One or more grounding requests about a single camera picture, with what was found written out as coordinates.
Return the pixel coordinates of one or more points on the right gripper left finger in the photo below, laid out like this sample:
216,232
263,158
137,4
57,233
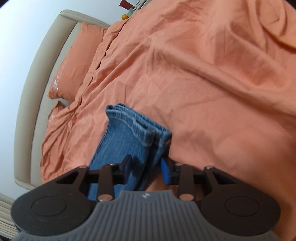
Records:
111,175

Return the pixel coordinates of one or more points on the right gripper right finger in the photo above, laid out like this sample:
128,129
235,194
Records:
180,175

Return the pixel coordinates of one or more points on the blue denim jeans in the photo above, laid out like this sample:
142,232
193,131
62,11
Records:
131,133

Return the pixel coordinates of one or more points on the orange pillow left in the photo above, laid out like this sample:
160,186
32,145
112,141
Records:
59,106

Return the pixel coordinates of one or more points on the orange pillow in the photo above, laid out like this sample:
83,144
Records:
59,106
71,72

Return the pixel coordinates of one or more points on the beige upholstered headboard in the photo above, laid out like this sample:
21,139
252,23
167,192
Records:
35,106

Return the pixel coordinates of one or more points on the orange pillow right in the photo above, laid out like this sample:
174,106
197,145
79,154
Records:
71,72

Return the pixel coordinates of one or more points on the orange duvet cover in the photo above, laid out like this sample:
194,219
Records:
219,74

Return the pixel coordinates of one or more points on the beige curtain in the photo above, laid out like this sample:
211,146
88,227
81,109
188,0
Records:
7,227

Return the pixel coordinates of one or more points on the orange fruit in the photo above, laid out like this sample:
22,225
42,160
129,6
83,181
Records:
124,17

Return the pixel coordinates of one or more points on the small green item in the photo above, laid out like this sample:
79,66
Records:
131,11

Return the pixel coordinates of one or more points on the dark red cup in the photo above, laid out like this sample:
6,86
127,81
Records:
126,5

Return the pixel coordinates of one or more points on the beige right nightstand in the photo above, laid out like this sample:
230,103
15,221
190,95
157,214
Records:
140,4

